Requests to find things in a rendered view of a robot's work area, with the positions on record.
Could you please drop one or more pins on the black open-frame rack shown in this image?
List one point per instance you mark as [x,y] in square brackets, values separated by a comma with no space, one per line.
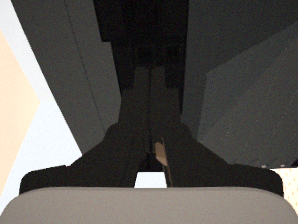
[239,59]

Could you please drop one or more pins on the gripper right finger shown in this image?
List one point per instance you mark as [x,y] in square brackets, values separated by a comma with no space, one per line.
[188,163]

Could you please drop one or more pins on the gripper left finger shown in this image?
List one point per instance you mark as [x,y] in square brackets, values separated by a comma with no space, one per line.
[106,165]

